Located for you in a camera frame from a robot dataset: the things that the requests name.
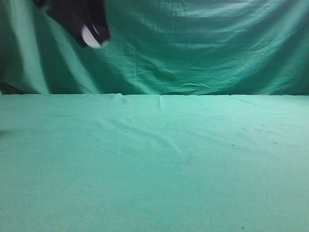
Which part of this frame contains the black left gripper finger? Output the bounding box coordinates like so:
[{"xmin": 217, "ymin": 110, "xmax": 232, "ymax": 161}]
[{"xmin": 84, "ymin": 0, "xmax": 111, "ymax": 45}]

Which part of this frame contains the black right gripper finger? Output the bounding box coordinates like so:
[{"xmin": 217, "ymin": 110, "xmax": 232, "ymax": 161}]
[{"xmin": 33, "ymin": 0, "xmax": 90, "ymax": 47}]

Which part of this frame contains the white dimpled golf ball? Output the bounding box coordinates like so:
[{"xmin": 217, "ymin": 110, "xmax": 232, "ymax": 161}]
[{"xmin": 81, "ymin": 25, "xmax": 101, "ymax": 48}]

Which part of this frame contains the green backdrop cloth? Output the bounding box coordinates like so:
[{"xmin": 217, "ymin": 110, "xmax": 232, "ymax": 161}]
[{"xmin": 0, "ymin": 0, "xmax": 309, "ymax": 95}]

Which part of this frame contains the green table cloth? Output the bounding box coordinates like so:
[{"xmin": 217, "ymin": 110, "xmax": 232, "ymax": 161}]
[{"xmin": 0, "ymin": 94, "xmax": 309, "ymax": 232}]

